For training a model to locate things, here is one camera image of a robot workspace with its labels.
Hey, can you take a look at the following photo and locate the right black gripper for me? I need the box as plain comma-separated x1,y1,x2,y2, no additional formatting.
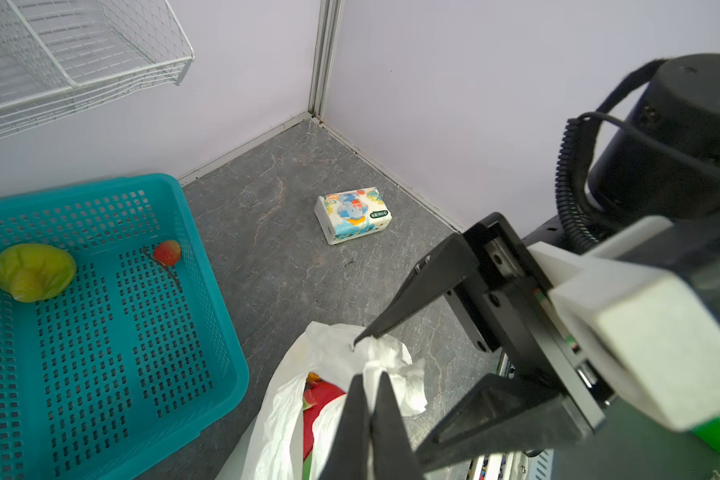
353,213,612,472

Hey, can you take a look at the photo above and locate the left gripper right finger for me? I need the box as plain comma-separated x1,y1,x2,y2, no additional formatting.
370,372,424,480

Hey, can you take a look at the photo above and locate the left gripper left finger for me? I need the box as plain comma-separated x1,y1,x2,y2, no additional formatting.
319,375,370,480

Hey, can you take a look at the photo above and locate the fake red dragon fruit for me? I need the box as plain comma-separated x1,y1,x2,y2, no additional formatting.
302,372,346,463

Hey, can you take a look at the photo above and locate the white plastic bag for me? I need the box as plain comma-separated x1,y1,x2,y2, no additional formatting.
218,322,427,479

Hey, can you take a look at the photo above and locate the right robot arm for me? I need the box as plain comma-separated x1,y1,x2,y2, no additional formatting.
322,54,720,479

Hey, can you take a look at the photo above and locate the fake green fruit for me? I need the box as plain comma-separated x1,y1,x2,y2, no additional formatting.
0,243,77,303

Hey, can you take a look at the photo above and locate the colourful tissue pack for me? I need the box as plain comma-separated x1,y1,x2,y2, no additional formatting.
314,187,392,245

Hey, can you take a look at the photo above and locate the teal plastic basket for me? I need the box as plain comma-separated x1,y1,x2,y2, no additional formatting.
0,174,249,479

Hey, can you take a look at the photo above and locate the small red fruit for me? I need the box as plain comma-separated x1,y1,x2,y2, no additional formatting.
140,240,182,291

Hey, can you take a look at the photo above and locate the white wire shelf rack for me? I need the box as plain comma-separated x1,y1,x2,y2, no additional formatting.
0,1,195,139

